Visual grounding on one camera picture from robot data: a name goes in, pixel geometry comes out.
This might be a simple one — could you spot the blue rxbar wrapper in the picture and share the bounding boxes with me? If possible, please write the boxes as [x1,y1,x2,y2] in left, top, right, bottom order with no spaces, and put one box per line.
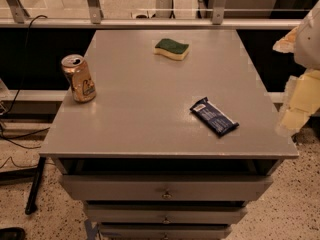
[190,97,239,137]

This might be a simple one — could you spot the black cable on left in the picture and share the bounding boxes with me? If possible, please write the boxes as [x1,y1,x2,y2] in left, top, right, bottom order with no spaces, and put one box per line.
[0,14,51,169]

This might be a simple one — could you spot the dark object floor corner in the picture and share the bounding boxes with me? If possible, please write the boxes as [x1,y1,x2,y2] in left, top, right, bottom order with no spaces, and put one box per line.
[0,227,26,240]

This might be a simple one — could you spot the green and yellow sponge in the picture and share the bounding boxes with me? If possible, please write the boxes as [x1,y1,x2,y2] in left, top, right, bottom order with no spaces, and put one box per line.
[154,38,189,61]

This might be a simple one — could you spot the grey drawer cabinet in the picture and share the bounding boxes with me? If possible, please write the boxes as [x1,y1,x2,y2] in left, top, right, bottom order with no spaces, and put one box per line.
[38,29,300,240]

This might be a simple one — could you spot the middle grey drawer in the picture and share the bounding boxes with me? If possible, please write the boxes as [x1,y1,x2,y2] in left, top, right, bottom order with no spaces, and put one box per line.
[84,203,247,224]

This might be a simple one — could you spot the grey drawer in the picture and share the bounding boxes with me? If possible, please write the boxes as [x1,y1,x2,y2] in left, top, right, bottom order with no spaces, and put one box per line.
[84,203,247,224]
[60,175,273,201]
[100,224,231,240]

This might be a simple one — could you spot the top grey drawer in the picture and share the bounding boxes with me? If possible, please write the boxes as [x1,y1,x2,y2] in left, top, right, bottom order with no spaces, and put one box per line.
[60,175,273,201]

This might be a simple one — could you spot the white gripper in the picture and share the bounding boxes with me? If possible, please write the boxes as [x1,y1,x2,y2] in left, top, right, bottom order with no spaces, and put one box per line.
[273,0,320,136]

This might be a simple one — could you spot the metal railing frame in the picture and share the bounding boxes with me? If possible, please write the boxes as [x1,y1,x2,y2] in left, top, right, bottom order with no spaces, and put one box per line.
[0,0,319,29]

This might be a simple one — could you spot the bottom grey drawer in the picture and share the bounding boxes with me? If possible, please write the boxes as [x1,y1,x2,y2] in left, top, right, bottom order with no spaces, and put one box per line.
[100,224,231,240]

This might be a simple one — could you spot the black bar on floor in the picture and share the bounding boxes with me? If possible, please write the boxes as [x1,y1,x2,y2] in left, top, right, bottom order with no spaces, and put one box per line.
[25,157,46,215]

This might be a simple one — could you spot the gold soda can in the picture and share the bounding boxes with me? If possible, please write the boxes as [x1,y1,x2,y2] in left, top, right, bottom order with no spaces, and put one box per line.
[61,54,96,103]

